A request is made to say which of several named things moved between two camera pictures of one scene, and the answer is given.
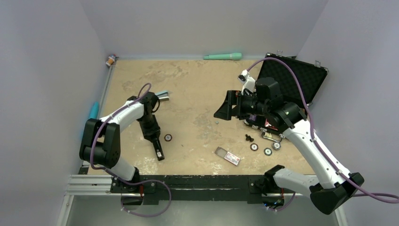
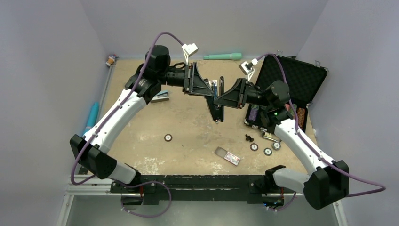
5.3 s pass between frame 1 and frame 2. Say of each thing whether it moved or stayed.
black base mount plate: stayed
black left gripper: moved
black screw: stayed
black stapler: moved
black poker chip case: stayed
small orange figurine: stayed
